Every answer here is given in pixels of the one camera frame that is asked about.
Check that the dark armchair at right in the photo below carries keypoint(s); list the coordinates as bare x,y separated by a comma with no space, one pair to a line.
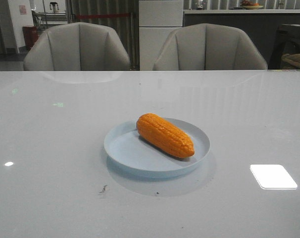
287,41

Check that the left grey upholstered chair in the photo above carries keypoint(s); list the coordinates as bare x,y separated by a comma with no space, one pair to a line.
78,46

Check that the orange toy corn cob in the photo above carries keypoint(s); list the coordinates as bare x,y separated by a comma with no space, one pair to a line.
165,136

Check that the red barrier belt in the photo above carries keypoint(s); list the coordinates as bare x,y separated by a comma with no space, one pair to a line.
97,16

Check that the grey upholstered chair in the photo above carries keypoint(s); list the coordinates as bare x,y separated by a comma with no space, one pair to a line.
78,46
209,47

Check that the white refrigerator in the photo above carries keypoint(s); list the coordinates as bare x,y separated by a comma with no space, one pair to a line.
157,18

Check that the red trash bin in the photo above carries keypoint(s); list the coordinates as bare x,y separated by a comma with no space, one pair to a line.
30,36

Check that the metal cart with robot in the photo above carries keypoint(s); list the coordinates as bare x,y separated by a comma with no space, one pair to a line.
47,13

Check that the light blue round plate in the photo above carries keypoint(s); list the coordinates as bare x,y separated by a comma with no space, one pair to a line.
133,154

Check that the pink wall notice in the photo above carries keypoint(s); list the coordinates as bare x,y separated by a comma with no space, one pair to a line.
22,9

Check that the right grey upholstered chair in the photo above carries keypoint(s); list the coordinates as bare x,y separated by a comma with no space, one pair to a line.
209,47

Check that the dark grey counter cabinet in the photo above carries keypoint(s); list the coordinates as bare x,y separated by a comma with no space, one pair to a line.
261,25

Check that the fruit bowl on counter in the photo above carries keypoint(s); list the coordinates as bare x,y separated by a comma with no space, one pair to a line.
250,5

